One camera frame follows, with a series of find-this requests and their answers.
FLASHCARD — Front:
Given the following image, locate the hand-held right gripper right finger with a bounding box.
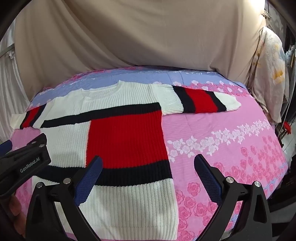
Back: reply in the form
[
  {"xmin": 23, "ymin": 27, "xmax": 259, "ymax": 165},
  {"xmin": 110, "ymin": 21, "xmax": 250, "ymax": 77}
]
[{"xmin": 194, "ymin": 154, "xmax": 272, "ymax": 241}]

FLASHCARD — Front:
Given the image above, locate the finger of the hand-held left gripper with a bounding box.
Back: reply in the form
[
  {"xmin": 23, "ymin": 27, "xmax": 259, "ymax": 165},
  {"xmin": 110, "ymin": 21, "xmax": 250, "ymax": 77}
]
[
  {"xmin": 0, "ymin": 133, "xmax": 48, "ymax": 163},
  {"xmin": 0, "ymin": 140, "xmax": 13, "ymax": 154}
]

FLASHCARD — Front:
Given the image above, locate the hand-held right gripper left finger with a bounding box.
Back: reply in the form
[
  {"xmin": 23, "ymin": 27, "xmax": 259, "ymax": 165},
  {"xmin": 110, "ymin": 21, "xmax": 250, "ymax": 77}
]
[{"xmin": 25, "ymin": 156, "xmax": 103, "ymax": 241}]

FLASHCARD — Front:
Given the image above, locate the white red black knit sweater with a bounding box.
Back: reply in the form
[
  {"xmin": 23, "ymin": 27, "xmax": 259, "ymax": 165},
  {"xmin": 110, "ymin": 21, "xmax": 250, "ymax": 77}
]
[{"xmin": 11, "ymin": 80, "xmax": 242, "ymax": 240}]

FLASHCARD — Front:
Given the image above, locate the person's left hand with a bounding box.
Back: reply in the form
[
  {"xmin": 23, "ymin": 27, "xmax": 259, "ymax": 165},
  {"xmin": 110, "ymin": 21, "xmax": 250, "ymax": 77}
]
[{"xmin": 4, "ymin": 193, "xmax": 26, "ymax": 233}]

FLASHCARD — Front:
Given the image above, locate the pink floral bed sheet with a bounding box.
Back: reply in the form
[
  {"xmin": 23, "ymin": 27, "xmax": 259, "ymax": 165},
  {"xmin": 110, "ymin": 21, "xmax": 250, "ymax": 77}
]
[{"xmin": 11, "ymin": 65, "xmax": 289, "ymax": 241}]

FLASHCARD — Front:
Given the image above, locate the white curtain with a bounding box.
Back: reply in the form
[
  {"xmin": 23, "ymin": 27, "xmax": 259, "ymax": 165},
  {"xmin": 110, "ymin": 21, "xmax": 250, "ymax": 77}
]
[{"xmin": 0, "ymin": 23, "xmax": 44, "ymax": 142}]

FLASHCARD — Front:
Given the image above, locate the small red object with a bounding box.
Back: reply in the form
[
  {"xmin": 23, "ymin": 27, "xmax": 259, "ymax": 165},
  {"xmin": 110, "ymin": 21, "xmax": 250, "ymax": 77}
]
[{"xmin": 283, "ymin": 120, "xmax": 293, "ymax": 135}]

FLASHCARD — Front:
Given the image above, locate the pale floral hanging cloth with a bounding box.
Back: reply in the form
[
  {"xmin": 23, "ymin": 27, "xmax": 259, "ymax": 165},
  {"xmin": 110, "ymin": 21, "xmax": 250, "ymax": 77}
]
[{"xmin": 248, "ymin": 27, "xmax": 290, "ymax": 125}]

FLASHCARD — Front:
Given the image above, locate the beige backdrop cloth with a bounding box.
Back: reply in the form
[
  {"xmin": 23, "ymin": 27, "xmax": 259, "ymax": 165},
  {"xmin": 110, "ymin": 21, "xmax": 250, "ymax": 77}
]
[{"xmin": 14, "ymin": 0, "xmax": 266, "ymax": 84}]

